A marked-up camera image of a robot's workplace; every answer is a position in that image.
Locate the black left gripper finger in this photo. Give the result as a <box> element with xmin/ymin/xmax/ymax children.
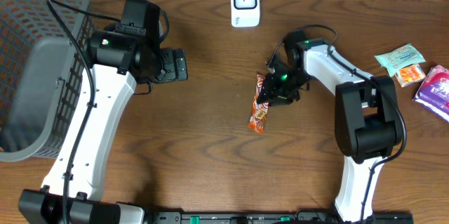
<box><xmin>174</xmin><ymin>49</ymin><xmax>188</xmax><ymax>80</ymax></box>
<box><xmin>161</xmin><ymin>48</ymin><xmax>175</xmax><ymax>82</ymax></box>

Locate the orange brown candy bar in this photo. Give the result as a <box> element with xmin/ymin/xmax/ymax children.
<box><xmin>248</xmin><ymin>73</ymin><xmax>269</xmax><ymax>134</ymax></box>

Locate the teal wet wipes pack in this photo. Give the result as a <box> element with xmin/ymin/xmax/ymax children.
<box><xmin>375</xmin><ymin>44</ymin><xmax>425</xmax><ymax>77</ymax></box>

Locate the orange white tissue pack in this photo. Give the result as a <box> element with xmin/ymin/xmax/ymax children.
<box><xmin>395</xmin><ymin>64</ymin><xmax>426</xmax><ymax>87</ymax></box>

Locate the purple Carefree pad pack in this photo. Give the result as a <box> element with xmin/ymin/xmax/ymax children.
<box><xmin>413</xmin><ymin>65</ymin><xmax>448</xmax><ymax>121</ymax></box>

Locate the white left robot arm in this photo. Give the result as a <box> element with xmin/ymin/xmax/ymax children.
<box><xmin>18</xmin><ymin>0</ymin><xmax>188</xmax><ymax>223</ymax></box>

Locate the white barcode scanner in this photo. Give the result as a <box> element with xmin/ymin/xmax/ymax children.
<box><xmin>230</xmin><ymin>0</ymin><xmax>261</xmax><ymax>27</ymax></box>

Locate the grey plastic basket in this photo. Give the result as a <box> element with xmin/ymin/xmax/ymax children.
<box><xmin>1</xmin><ymin>0</ymin><xmax>94</xmax><ymax>162</ymax></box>

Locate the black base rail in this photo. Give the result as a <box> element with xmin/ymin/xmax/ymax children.
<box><xmin>143</xmin><ymin>211</ymin><xmax>415</xmax><ymax>224</ymax></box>

